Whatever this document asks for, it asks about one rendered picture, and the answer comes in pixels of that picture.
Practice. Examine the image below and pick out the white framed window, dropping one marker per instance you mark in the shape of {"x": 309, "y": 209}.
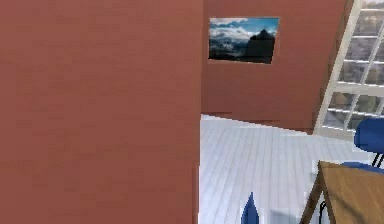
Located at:
{"x": 356, "y": 76}

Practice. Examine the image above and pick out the brown wooden table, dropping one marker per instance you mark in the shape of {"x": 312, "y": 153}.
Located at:
{"x": 353, "y": 196}

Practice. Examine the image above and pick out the mountain landscape wall picture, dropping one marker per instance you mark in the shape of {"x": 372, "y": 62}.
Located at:
{"x": 243, "y": 40}

